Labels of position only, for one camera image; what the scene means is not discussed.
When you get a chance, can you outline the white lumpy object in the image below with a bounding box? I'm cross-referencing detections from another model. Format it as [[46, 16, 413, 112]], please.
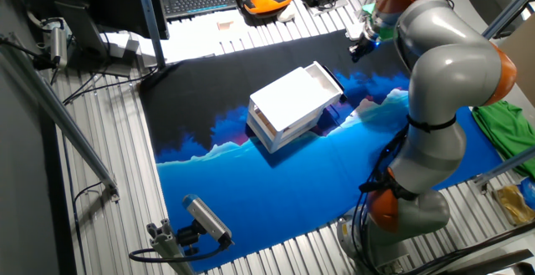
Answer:
[[277, 6, 298, 23]]

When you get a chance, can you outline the blue plastic bag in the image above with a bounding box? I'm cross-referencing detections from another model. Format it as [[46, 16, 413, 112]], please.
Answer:
[[517, 177, 535, 210]]

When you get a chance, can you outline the brown cardboard board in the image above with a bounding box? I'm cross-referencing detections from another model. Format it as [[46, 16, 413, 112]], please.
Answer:
[[499, 26, 535, 109]]

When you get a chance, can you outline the silver camera with blue end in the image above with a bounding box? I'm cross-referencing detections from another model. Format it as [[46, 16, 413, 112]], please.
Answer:
[[181, 193, 236, 251]]

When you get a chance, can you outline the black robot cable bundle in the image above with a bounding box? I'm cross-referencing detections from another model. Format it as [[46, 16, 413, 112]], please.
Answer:
[[349, 122, 410, 275]]

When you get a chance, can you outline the aluminium camera mount profile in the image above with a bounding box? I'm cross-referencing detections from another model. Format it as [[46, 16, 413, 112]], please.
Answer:
[[145, 218, 197, 275]]

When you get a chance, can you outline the black metal drawer handle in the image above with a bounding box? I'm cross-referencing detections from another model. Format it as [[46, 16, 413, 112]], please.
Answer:
[[322, 64, 349, 103]]

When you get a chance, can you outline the white drawer cabinet frame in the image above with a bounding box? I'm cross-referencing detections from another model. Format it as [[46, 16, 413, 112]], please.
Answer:
[[246, 66, 332, 155]]

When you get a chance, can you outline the green cloth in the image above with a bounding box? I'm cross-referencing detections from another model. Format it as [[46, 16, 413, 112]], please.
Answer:
[[471, 100, 535, 180]]

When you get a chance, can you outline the white paper sheet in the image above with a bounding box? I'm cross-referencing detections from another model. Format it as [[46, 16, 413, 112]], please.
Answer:
[[137, 13, 268, 65]]

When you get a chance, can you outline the black strap tie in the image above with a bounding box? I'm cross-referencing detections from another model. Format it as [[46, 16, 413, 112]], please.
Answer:
[[358, 169, 419, 201], [405, 114, 457, 135]]

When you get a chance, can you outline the black camera cable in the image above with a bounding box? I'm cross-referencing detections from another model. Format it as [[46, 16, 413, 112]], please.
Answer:
[[128, 241, 229, 264]]

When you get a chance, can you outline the silver camera on mount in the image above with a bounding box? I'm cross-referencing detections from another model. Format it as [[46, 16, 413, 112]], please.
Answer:
[[40, 17, 70, 70]]

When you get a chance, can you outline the black computer keyboard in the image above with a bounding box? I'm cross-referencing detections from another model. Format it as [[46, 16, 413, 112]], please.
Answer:
[[160, 0, 238, 22]]

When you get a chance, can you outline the yellow plastic bag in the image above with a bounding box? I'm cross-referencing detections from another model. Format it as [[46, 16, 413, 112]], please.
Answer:
[[494, 182, 535, 227]]

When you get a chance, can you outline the aluminium profile bar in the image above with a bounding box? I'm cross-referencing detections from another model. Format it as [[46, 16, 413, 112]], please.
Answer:
[[0, 34, 121, 203], [471, 146, 535, 188]]

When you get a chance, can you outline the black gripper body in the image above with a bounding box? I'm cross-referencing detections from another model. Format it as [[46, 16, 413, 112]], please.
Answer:
[[354, 35, 378, 58]]

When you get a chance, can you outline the blue black printed cloth mat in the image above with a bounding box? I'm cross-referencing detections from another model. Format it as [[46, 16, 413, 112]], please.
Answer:
[[140, 30, 505, 272]]

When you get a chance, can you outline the green wrist mount bracket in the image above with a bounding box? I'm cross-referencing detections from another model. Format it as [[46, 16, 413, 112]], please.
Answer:
[[361, 2, 396, 43]]

